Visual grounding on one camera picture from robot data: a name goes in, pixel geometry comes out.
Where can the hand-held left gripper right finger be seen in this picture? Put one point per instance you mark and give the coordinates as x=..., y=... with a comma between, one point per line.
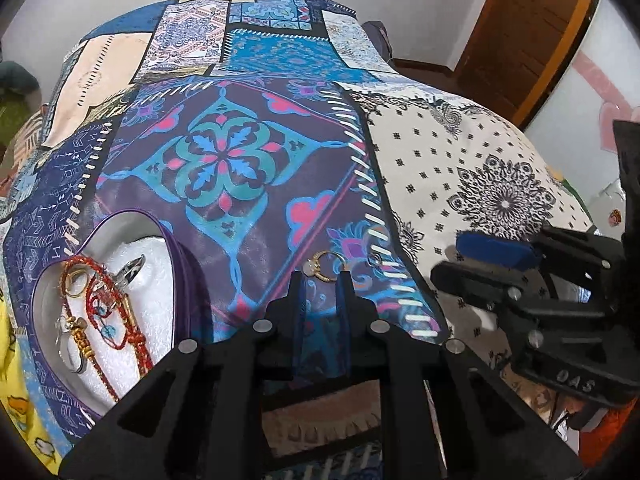
x=345, y=292

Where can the blue patchwork blanket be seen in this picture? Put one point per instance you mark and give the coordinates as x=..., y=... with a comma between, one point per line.
x=240, y=110

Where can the striped bedding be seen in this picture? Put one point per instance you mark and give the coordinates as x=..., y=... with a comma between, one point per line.
x=27, y=135

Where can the grey-green cushion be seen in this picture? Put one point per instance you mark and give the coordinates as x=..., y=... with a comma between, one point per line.
x=17, y=77

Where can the purple heart-shaped jewelry box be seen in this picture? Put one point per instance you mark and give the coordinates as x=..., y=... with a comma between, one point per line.
x=150, y=300

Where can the green patterned cloth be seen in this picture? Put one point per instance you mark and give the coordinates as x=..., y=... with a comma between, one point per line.
x=12, y=120

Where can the silver hair clip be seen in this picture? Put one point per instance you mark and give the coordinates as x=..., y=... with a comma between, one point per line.
x=131, y=270

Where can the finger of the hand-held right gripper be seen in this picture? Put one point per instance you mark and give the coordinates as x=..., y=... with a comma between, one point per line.
x=492, y=250
x=465, y=280

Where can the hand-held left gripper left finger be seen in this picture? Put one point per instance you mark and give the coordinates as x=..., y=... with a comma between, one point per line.
x=295, y=290

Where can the wooden door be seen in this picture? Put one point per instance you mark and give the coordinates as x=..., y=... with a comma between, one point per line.
x=525, y=35

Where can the yellow cartoon blanket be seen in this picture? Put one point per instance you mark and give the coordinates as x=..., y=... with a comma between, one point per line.
x=20, y=400

